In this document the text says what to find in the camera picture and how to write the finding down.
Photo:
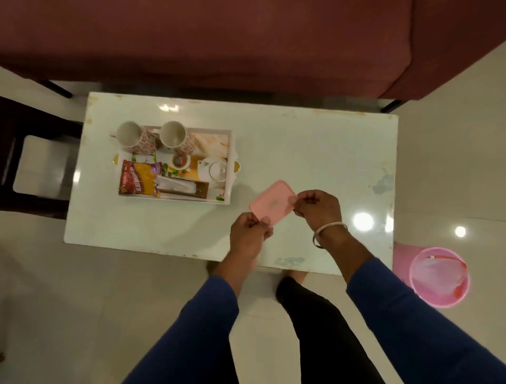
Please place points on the person's right hand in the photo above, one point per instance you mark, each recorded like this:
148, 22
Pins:
321, 209

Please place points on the person's left hand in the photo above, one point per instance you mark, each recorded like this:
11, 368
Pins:
246, 237

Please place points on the person's left fingers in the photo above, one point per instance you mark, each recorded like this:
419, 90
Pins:
256, 223

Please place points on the person's right fingers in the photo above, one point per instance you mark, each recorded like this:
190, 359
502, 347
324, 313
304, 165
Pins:
305, 201

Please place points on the pink plastic container lid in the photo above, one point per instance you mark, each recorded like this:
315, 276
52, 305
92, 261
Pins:
272, 201

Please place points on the person's left forearm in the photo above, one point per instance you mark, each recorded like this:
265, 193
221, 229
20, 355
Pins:
197, 328

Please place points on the person's right forearm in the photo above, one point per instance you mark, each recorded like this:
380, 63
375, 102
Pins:
403, 316

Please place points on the silver bangle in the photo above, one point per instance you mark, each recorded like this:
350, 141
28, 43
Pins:
329, 226

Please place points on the brown box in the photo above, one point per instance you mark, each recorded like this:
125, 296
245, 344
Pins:
202, 190

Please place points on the white teapot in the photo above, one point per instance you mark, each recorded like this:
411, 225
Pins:
213, 170

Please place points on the white floral serving tray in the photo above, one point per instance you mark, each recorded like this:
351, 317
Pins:
221, 146

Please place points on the clear plastic sachet bag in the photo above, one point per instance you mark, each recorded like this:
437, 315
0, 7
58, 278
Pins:
176, 185

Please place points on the small white bowl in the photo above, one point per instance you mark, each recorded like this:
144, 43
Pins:
180, 161

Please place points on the white floral mug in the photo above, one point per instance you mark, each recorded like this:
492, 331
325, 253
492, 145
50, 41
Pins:
132, 136
176, 136

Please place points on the red and yellow tea packet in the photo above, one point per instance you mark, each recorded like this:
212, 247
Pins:
138, 178

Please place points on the person's black trouser leg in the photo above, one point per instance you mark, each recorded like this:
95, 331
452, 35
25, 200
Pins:
324, 336

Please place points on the pink waste bin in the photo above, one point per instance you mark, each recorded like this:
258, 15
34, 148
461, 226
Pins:
419, 294

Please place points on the clear bin liner bag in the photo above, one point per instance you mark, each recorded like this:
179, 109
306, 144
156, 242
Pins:
437, 277

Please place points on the maroon sofa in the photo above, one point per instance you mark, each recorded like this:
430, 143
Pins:
237, 39

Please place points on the dark wooden chair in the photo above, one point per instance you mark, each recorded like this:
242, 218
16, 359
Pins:
23, 114

